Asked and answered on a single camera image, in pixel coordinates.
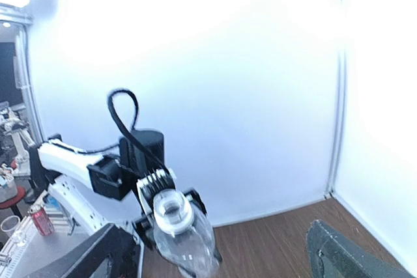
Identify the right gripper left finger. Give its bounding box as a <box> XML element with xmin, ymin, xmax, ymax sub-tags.
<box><xmin>24</xmin><ymin>224</ymin><xmax>143</xmax><ymax>277</ymax></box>

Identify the red soda can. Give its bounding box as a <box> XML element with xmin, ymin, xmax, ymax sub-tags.
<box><xmin>29</xmin><ymin>204</ymin><xmax>55</xmax><ymax>236</ymax></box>

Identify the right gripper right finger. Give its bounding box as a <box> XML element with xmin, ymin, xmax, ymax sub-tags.
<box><xmin>306</xmin><ymin>219</ymin><xmax>412</xmax><ymax>278</ymax></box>

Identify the clear plastic cup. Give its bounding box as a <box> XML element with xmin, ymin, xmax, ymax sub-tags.
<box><xmin>1</xmin><ymin>215</ymin><xmax>27</xmax><ymax>247</ymax></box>

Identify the clear bottle white cap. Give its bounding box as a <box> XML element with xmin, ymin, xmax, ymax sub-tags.
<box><xmin>152</xmin><ymin>189</ymin><xmax>222</xmax><ymax>278</ymax></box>

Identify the right aluminium frame post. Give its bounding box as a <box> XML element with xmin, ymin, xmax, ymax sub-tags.
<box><xmin>324</xmin><ymin>0</ymin><xmax>347</xmax><ymax>199</ymax></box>

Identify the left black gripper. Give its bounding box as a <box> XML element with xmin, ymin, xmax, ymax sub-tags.
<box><xmin>136</xmin><ymin>189</ymin><xmax>207</xmax><ymax>249</ymax></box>

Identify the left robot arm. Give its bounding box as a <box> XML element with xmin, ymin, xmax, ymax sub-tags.
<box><xmin>29</xmin><ymin>130</ymin><xmax>214</xmax><ymax>247</ymax></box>

